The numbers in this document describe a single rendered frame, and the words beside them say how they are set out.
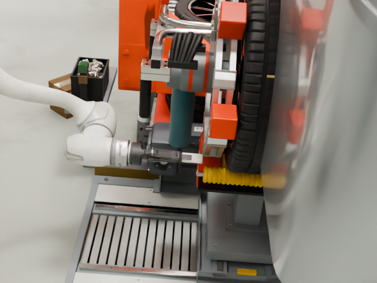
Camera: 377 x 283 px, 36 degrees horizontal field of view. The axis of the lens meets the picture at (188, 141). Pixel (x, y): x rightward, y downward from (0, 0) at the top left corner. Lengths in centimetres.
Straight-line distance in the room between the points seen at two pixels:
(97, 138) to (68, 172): 104
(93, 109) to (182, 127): 38
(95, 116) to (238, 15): 61
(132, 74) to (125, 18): 25
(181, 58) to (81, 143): 43
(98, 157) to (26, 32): 265
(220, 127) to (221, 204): 77
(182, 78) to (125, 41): 57
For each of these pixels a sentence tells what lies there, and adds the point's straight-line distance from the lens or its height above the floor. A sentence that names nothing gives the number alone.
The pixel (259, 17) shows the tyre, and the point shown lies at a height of 113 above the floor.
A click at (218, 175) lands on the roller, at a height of 53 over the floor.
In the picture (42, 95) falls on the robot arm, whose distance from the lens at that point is 190.
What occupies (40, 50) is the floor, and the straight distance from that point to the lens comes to 415.
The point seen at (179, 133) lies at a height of 55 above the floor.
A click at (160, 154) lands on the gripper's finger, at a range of 185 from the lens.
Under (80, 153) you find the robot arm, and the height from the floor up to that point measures 66.
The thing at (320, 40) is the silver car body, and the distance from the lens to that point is 109.
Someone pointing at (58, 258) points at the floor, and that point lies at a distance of 246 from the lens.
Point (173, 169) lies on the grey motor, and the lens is 246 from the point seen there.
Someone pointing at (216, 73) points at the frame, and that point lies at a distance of 169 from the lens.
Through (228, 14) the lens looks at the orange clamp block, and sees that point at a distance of 167.
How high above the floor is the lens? 172
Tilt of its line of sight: 33 degrees down
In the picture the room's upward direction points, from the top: 5 degrees clockwise
